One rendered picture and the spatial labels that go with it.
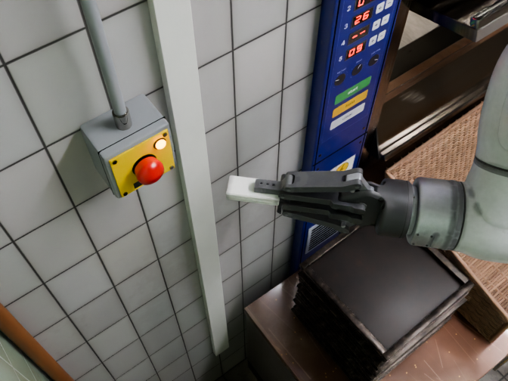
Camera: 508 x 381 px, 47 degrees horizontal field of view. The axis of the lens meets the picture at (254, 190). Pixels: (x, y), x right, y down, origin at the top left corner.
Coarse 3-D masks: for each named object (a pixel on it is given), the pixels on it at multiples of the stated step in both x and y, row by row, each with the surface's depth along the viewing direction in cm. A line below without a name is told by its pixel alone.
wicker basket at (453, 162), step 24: (456, 120) 163; (432, 144) 161; (456, 144) 169; (408, 168) 160; (432, 168) 168; (456, 168) 176; (456, 264) 148; (480, 264) 168; (504, 264) 168; (480, 288) 147; (504, 288) 164; (480, 312) 153; (504, 312) 144
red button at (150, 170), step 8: (144, 160) 78; (152, 160) 78; (136, 168) 78; (144, 168) 78; (152, 168) 78; (160, 168) 79; (136, 176) 79; (144, 176) 78; (152, 176) 79; (160, 176) 80; (144, 184) 80
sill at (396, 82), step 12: (432, 36) 134; (444, 36) 134; (456, 36) 134; (408, 48) 132; (420, 48) 132; (432, 48) 132; (444, 48) 132; (456, 48) 136; (396, 60) 130; (408, 60) 130; (420, 60) 130; (432, 60) 132; (396, 72) 128; (408, 72) 129; (420, 72) 133; (396, 84) 129
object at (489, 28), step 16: (416, 0) 108; (432, 0) 108; (448, 0) 107; (464, 0) 106; (480, 0) 106; (496, 0) 105; (432, 16) 106; (448, 16) 104; (464, 16) 103; (464, 32) 102; (480, 32) 100
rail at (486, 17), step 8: (504, 0) 101; (488, 8) 100; (496, 8) 100; (504, 8) 101; (472, 16) 99; (480, 16) 99; (488, 16) 99; (496, 16) 101; (472, 24) 100; (480, 24) 99
